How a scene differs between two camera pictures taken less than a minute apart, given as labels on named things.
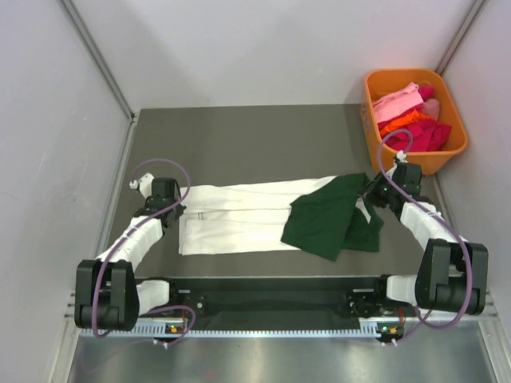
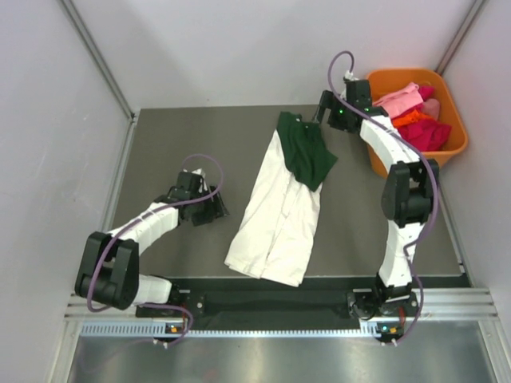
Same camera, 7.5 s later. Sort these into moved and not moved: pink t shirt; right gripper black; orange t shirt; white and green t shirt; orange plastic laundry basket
Moved: right gripper black; white and green t shirt
Not moved: orange t shirt; orange plastic laundry basket; pink t shirt
